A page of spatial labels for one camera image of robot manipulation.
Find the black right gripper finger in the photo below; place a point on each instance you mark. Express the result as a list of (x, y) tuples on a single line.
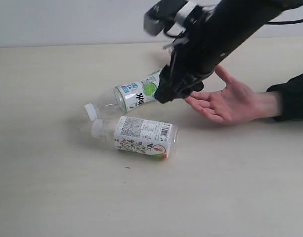
[(170, 87), (184, 88)]

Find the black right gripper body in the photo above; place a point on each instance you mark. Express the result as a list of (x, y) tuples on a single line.
[(206, 41)]

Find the green lime label clear bottle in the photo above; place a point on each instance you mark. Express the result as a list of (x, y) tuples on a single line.
[(121, 99)]

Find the floral label bottle white cap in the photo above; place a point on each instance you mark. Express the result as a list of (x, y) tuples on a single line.
[(137, 135)]

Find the orange label bottle black cap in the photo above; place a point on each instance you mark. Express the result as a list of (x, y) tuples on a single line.
[(198, 87)]

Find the black sleeved forearm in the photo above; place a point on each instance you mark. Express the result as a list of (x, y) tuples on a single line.
[(291, 99)]

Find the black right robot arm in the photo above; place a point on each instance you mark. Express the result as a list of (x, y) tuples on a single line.
[(255, 13)]

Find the person's open bare hand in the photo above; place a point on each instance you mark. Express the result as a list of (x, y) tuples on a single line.
[(236, 103)]

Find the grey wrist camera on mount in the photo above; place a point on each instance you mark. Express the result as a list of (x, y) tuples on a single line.
[(164, 14)]

